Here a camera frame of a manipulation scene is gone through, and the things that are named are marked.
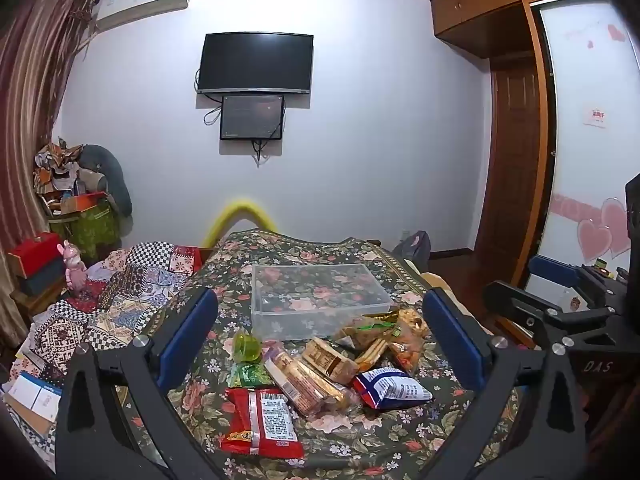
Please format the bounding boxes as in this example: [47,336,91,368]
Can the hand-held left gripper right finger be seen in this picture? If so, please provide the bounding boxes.
[422,287,588,480]

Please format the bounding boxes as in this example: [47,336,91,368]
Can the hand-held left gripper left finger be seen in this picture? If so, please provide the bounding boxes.
[55,285,221,480]

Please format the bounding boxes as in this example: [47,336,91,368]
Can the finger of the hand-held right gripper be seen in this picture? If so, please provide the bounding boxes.
[530,255,586,306]
[482,280,626,350]

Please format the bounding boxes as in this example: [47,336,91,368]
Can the blue white snack packet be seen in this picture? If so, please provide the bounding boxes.
[352,367,434,410]

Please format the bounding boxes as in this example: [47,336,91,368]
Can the small green snack packet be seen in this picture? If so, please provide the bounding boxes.
[227,361,276,389]

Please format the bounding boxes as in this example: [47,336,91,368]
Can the cream wafer packet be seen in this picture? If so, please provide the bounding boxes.
[354,337,391,372]

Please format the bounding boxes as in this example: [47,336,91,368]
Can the clear plastic storage box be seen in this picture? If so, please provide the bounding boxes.
[250,263,396,342]

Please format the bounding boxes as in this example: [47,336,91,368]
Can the brown cracker cube packet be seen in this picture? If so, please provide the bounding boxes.
[301,336,361,383]

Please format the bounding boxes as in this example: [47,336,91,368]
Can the long biscuit packet gold strip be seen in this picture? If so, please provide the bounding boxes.
[262,342,363,418]

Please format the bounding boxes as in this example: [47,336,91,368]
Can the green jelly cup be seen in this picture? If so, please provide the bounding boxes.
[231,330,263,365]

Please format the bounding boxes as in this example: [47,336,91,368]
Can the pink heart stickers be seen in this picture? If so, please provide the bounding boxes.
[576,197,635,262]

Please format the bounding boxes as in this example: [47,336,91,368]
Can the patchwork quilt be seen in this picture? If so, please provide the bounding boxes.
[0,241,203,411]

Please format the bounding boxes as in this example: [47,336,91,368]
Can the dark bag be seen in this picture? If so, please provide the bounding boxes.
[391,230,432,269]

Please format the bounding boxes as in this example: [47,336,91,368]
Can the brown wooden door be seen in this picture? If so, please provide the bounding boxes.
[472,55,557,292]

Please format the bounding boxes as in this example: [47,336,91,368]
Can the red snack packet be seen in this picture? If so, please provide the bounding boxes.
[219,386,306,460]

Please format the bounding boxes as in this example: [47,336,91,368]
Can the white sliding wardrobe door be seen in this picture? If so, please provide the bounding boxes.
[529,0,640,306]

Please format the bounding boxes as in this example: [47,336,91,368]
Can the yellow padded hoop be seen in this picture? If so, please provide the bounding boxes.
[202,198,277,252]

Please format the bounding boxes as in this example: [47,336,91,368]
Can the pink toy figure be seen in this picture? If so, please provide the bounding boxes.
[56,240,89,295]

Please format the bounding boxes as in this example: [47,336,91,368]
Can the dark grey box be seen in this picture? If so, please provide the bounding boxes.
[16,265,69,297]

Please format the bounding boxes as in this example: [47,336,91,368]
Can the red white door sticker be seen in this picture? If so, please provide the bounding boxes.
[581,106,609,129]

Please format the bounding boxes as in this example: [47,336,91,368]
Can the orange box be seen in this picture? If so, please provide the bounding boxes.
[46,190,109,217]

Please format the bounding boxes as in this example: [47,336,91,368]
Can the white blue paper box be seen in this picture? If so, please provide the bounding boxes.
[4,372,64,425]

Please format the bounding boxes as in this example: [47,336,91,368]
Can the grey long pillow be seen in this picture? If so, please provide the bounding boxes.
[79,143,134,219]

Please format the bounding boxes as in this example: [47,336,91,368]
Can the red box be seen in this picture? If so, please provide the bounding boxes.
[6,232,64,279]

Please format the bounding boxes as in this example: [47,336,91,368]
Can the brown cardboard sheet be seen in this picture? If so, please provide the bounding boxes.
[4,395,57,443]

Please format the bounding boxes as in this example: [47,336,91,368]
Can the pile of patterned cloth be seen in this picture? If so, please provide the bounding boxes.
[32,136,85,197]

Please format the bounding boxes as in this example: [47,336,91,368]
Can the wooden overhead cabinet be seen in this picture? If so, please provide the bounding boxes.
[429,0,621,59]

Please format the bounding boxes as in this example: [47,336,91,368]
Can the striped brown curtain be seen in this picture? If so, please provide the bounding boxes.
[0,0,99,253]

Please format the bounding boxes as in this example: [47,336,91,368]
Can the white air conditioner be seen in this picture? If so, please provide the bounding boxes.
[94,0,196,32]

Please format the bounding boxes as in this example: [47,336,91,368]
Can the black hanging cable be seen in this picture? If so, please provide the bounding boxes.
[251,137,272,170]

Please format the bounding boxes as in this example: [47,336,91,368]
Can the small black wall monitor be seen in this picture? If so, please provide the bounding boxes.
[219,94,286,142]

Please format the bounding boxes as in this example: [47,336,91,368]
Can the black wall television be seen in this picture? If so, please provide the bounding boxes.
[196,32,315,97]

